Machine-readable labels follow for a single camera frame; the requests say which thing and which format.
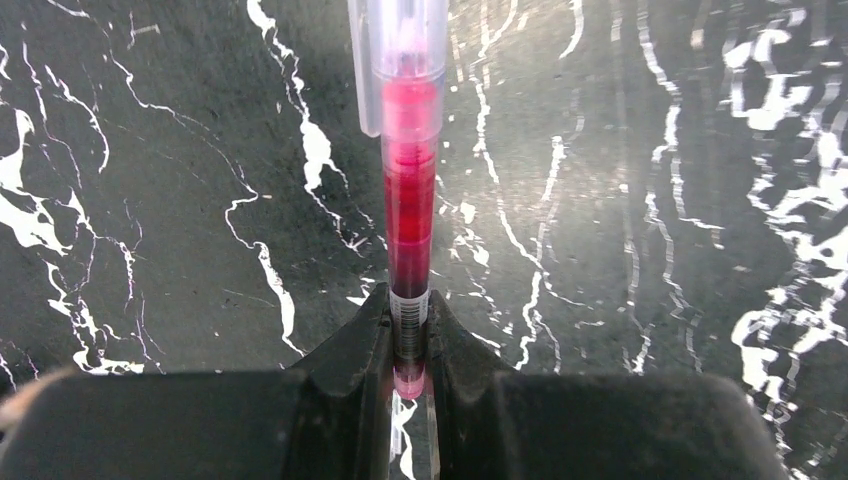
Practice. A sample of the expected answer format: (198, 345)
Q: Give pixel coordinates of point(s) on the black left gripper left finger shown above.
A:
(325, 417)

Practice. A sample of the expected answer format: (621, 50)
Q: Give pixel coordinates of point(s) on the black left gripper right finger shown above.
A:
(495, 422)

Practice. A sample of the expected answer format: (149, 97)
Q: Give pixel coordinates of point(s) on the red pen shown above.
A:
(409, 147)

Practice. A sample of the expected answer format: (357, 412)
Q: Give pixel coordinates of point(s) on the clear pen cap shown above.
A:
(399, 52)

